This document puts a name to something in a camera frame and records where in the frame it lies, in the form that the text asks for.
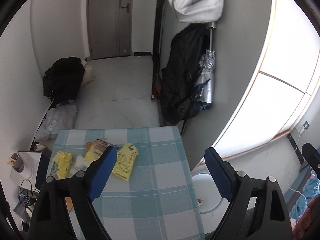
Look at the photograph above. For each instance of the grey plastic bag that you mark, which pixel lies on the grey plastic bag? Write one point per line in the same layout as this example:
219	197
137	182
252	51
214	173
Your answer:
60	120

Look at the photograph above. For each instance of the black framed glass door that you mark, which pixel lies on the black framed glass door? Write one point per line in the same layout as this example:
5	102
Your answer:
157	42

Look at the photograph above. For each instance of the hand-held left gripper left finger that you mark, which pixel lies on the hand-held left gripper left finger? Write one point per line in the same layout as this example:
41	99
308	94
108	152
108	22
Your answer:
102	172

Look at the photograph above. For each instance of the wall socket with charger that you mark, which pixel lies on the wall socket with charger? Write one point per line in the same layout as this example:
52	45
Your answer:
305	124

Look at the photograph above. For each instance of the blue checked tablecloth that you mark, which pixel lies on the blue checked tablecloth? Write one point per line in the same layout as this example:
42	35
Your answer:
150	192

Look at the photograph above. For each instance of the blue printed blanket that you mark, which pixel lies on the blue printed blanket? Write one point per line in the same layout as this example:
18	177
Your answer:
312	185

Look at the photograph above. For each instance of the person's right hand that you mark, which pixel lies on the person's right hand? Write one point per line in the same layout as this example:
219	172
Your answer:
312	217

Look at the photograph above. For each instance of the black bag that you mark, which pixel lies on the black bag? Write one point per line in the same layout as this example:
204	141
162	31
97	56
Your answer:
62	77

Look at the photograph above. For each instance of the silver folded umbrella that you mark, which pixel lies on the silver folded umbrella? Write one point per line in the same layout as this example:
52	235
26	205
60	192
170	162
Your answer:
206	85

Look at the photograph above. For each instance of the brown square packet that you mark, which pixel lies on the brown square packet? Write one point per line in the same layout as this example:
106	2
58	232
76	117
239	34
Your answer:
68	203

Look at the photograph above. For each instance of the bundle of wooden chopsticks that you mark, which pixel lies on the bundle of wooden chopsticks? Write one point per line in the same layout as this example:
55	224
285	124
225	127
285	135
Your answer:
12	160

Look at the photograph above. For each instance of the white bin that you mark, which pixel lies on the white bin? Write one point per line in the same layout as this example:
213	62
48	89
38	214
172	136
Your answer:
202	192

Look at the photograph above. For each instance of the grey fabric chair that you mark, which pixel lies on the grey fabric chair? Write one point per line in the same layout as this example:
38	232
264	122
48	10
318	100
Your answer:
248	225

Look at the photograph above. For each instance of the orange black tool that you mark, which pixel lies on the orange black tool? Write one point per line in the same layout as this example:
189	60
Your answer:
157	91

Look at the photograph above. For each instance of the beige bag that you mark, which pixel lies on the beige bag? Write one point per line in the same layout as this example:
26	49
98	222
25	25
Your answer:
88	75

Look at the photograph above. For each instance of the black hanging backpack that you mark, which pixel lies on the black hanging backpack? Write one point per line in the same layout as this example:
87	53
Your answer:
180	75

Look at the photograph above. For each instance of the small brown packet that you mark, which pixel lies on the small brown packet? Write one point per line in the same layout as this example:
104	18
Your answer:
90	147

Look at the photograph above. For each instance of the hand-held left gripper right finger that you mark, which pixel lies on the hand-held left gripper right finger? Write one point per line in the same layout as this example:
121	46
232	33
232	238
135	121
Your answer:
218	175

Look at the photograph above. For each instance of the window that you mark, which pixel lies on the window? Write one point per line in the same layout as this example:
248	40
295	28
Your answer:
275	105

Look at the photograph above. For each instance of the white hanging bag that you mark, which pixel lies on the white hanging bag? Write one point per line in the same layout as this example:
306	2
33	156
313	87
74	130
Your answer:
197	2

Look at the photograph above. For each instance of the grey door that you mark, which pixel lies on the grey door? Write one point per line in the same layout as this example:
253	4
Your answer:
105	17

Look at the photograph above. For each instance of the white foam block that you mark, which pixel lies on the white foam block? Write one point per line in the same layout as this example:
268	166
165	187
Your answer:
80	161

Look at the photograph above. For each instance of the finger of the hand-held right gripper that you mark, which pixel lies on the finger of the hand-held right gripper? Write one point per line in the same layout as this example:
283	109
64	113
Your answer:
312	157

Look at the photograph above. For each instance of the grey white cup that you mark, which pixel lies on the grey white cup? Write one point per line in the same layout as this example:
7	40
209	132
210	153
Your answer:
23	170

